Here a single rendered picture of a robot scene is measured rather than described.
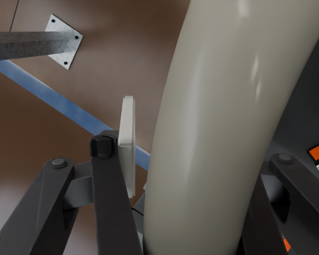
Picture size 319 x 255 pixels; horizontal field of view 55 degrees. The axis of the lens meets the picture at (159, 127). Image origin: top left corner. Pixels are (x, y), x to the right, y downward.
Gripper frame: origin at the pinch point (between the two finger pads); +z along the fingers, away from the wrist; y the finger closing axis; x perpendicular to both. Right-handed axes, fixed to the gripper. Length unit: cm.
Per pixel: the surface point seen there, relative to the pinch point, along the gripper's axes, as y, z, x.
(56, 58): -43, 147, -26
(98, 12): -20, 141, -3
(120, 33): -10, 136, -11
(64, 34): -38, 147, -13
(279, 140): 61, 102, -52
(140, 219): -1, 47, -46
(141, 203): -1, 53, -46
